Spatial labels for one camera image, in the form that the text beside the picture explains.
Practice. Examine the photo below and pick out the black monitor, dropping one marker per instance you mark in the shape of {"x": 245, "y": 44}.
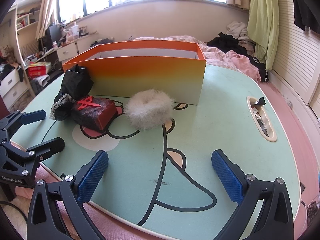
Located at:
{"x": 53, "y": 35}

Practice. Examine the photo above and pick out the black striped garment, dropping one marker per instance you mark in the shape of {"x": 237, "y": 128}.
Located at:
{"x": 261, "y": 67}

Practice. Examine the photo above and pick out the pink garment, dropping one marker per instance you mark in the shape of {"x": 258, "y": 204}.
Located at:
{"x": 245, "y": 66}

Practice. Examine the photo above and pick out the pink bag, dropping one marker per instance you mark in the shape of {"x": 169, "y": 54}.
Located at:
{"x": 68, "y": 35}

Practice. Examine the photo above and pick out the black hanging garment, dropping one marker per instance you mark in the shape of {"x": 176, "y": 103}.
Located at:
{"x": 303, "y": 12}

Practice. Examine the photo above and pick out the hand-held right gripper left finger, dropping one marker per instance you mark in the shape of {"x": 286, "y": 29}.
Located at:
{"x": 92, "y": 177}

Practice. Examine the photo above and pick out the white desk drawer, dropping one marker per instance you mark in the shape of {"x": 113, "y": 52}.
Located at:
{"x": 66, "y": 52}

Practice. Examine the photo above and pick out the white fluffy scrunchie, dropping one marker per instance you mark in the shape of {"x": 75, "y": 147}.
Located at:
{"x": 135, "y": 116}

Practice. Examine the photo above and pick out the crumpled small wrappers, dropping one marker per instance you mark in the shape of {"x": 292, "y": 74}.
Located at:
{"x": 261, "y": 123}

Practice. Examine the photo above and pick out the black lace pouch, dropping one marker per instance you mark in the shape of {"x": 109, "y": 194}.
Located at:
{"x": 75, "y": 80}

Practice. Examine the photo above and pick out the green cartoon desktop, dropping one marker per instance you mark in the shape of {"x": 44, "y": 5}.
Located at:
{"x": 200, "y": 130}

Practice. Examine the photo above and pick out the white wall shelf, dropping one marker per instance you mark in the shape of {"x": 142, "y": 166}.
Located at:
{"x": 25, "y": 17}

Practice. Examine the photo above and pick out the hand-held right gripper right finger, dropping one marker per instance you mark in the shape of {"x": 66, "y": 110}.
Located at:
{"x": 227, "y": 177}

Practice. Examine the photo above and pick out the red and white tissue pack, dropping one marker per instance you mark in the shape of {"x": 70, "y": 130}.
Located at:
{"x": 37, "y": 70}

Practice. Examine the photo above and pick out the dark phone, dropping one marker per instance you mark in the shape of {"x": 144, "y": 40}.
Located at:
{"x": 302, "y": 188}

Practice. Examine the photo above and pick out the red scissor-shaped clip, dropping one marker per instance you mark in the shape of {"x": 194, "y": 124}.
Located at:
{"x": 86, "y": 103}

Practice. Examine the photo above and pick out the dark red box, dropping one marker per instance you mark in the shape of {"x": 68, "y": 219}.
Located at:
{"x": 100, "y": 116}

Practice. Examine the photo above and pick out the plastic cup with straw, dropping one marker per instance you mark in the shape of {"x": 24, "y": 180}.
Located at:
{"x": 74, "y": 31}

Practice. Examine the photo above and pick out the pink floral quilt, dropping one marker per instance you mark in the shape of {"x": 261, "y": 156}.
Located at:
{"x": 215, "y": 55}

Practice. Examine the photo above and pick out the orange cardboard box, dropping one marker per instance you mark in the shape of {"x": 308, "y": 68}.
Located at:
{"x": 150, "y": 75}

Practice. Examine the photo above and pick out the light green hanging cloth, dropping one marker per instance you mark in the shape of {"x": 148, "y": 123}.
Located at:
{"x": 262, "y": 17}

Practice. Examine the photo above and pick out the white clothes pile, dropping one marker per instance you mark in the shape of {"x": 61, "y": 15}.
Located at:
{"x": 236, "y": 30}

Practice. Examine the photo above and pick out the white louvered closet doors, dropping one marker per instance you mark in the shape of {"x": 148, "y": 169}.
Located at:
{"x": 290, "y": 55}

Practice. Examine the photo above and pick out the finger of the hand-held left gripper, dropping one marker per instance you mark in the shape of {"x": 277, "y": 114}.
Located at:
{"x": 50, "y": 148}
{"x": 35, "y": 115}

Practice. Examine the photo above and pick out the black foil wrapper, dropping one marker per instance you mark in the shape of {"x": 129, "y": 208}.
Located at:
{"x": 258, "y": 101}

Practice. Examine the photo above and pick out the black clothes pile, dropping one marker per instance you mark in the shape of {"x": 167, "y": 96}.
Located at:
{"x": 225, "y": 41}

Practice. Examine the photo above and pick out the white drawer cabinet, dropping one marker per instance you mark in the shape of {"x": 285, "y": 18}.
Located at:
{"x": 11, "y": 87}

